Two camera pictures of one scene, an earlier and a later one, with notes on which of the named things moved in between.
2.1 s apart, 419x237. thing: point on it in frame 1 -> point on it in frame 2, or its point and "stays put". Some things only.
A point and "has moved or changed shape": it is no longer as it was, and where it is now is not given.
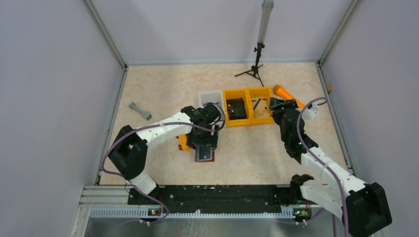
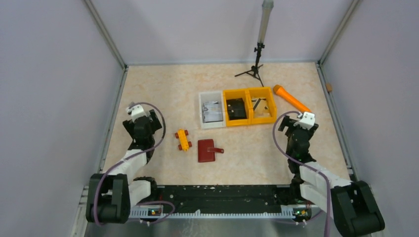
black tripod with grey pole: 267,7 stays put
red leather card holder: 204,153 has moved or changed shape
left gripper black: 192,140 -> 155,123
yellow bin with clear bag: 259,99 stays put
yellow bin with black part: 238,107 stays put
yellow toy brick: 183,140 stays put
